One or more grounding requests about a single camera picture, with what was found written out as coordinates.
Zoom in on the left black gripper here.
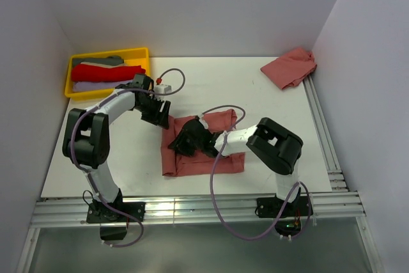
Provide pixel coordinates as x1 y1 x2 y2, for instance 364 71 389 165
135 96 171 129

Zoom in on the salmon pink t-shirt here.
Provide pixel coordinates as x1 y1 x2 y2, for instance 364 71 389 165
260 47 317 90
160 109 245 177

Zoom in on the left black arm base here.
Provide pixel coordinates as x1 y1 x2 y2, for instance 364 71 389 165
86 201 145 242

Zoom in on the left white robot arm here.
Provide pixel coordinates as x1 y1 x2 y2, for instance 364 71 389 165
62 74 172 221

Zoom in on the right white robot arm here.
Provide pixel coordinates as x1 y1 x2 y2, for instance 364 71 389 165
168 116 304 215

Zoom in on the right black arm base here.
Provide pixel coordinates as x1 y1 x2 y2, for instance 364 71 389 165
255 196 314 237

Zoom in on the yellow plastic tray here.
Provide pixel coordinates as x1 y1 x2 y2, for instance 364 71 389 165
65 47 150 100

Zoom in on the rolled grey t-shirt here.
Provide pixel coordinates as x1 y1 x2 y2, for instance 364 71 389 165
72 56 124 67

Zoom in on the rolled beige t-shirt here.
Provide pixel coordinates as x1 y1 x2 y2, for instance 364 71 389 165
77 61 128 69

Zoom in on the rolled red t-shirt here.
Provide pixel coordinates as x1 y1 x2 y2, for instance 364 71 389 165
71 63 146 82

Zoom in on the rolled lilac t-shirt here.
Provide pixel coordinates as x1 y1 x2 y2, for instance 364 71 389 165
72 79 132 93

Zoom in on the folded salmon pink t-shirt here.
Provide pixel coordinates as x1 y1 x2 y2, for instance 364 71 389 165
260 47 317 90

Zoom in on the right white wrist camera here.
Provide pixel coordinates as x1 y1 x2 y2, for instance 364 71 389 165
196 113 209 129

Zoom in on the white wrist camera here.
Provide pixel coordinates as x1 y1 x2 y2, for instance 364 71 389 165
196 113 209 129
154 84 172 96

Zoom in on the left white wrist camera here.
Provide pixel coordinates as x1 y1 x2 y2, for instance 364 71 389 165
154 84 172 96

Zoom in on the aluminium rail frame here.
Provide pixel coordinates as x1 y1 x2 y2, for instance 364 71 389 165
17 77 384 272

